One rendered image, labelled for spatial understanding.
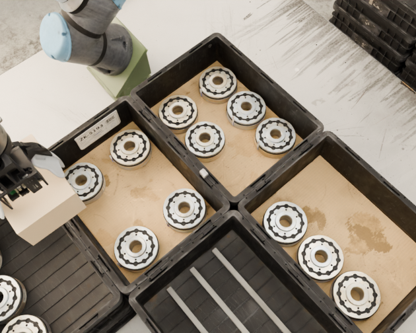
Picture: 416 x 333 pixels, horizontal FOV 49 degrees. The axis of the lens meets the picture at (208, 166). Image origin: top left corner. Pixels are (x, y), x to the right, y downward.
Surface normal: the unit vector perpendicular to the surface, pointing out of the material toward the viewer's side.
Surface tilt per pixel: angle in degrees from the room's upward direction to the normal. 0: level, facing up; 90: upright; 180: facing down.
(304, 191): 0
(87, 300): 0
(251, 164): 0
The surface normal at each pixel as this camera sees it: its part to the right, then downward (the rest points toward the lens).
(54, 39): -0.61, 0.15
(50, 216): 0.63, 0.70
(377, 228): -0.03, -0.42
